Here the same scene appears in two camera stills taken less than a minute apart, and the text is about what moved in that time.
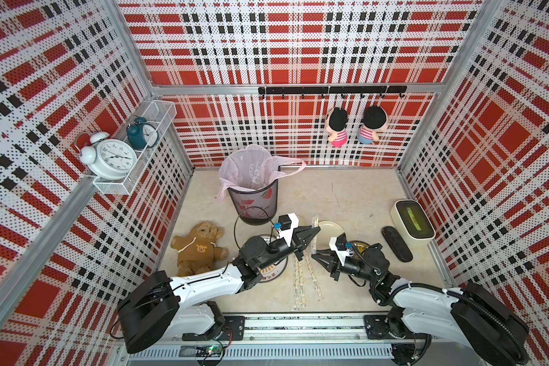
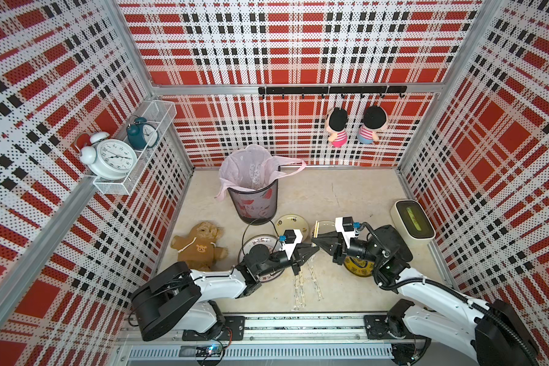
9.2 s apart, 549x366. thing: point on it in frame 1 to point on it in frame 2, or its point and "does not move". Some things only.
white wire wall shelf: (161, 114) does not move
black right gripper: (333, 268) to (338, 255)
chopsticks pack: (313, 275) does not move
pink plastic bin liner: (251, 166) does not move
